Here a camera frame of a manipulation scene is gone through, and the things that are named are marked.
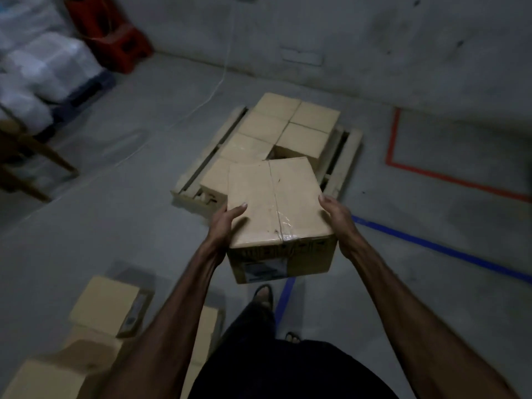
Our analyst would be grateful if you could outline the cardboard box with label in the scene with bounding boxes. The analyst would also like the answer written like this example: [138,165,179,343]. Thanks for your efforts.
[68,276,155,339]

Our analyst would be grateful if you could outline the person's left hand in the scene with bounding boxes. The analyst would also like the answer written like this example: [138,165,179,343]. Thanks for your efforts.
[206,203,248,263]

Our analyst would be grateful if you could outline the person's left sandal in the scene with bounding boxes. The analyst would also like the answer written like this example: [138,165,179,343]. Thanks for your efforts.
[252,284,275,313]

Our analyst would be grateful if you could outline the wooden pallet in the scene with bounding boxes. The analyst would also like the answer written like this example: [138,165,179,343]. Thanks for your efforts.
[171,104,363,213]

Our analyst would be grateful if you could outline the red plastic crate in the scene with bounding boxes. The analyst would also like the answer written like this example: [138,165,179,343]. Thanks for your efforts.
[63,0,155,74]

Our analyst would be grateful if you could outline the blue plastic pallet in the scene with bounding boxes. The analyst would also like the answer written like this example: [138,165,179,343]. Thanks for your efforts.
[35,70,117,142]

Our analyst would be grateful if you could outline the person's right forearm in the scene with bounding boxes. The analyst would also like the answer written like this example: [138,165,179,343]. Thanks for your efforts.
[341,237,521,399]

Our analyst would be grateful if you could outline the person's right hand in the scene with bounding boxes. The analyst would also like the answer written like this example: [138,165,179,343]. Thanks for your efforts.
[318,194,363,257]

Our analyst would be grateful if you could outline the plain cardboard box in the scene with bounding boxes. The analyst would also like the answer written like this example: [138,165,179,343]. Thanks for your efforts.
[62,326,126,372]
[181,306,222,399]
[0,358,90,399]

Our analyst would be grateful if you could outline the wooden frame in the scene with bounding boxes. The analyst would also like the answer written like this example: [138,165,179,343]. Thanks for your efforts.
[0,104,80,204]

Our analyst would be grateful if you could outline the stack of cardboard boxes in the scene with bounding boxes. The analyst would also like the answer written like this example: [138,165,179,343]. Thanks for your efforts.
[199,92,342,204]

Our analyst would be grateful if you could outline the person's dark trousers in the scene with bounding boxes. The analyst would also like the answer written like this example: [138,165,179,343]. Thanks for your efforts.
[189,301,400,399]

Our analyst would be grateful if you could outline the taped cardboard box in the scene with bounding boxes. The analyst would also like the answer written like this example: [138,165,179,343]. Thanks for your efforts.
[226,157,338,285]

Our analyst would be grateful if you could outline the white wrapped bundles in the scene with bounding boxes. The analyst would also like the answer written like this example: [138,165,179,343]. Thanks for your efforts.
[0,0,104,135]

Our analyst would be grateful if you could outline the person's left forearm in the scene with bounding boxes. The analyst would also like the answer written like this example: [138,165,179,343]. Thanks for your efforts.
[98,242,228,399]

